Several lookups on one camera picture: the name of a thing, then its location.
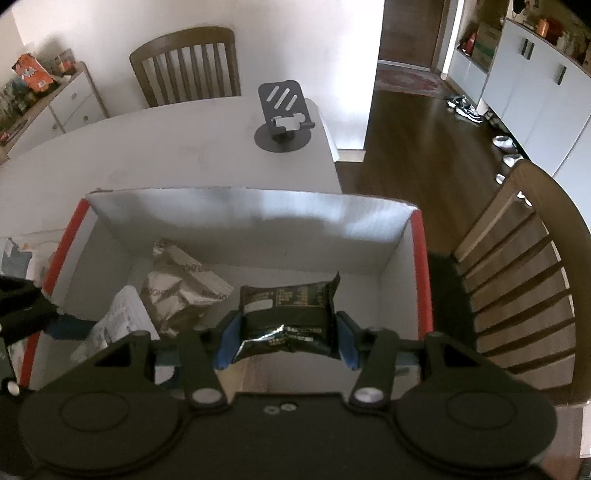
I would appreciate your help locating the white grey snack bag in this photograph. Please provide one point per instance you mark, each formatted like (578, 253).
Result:
(18, 258)

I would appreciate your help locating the brown wooden door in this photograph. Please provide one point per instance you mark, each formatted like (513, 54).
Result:
(411, 32)

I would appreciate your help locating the silver snack packet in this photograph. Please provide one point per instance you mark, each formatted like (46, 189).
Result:
(173, 258)
(184, 295)

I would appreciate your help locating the brown cardboard box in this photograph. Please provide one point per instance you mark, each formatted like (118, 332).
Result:
(487, 41)

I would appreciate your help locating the patterned floor rug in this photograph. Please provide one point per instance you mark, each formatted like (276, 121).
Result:
(406, 81)

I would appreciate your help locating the red figurine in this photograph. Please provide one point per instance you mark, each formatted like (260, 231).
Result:
(468, 41)

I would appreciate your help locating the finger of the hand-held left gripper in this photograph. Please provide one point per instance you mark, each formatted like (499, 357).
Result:
(27, 314)
(5, 369)

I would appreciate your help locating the white slipper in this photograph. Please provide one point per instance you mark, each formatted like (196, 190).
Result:
(501, 177)
(513, 160)
(503, 141)

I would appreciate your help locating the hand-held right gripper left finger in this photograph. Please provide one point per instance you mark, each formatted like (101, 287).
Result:
(228, 344)

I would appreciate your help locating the grey sneaker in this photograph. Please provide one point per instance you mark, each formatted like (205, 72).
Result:
(472, 114)
(455, 102)

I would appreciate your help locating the orange snack bag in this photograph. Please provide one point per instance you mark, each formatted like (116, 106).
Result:
(32, 71)

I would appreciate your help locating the white sideboard with drawers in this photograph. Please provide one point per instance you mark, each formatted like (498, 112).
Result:
(74, 99)

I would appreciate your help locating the black snack packet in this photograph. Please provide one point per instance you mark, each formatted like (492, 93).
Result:
(286, 314)

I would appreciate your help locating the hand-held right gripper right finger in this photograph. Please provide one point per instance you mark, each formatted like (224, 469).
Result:
(348, 344)

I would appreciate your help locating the white printed snack packet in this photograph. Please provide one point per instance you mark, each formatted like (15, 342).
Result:
(120, 318)

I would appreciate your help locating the black metal phone stand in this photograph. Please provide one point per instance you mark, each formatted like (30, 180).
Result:
(281, 141)

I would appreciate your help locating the white cardboard box red edges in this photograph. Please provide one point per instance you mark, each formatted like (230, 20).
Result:
(277, 217)

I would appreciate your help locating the brown wooden chair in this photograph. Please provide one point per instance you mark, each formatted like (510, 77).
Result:
(545, 194)
(184, 39)

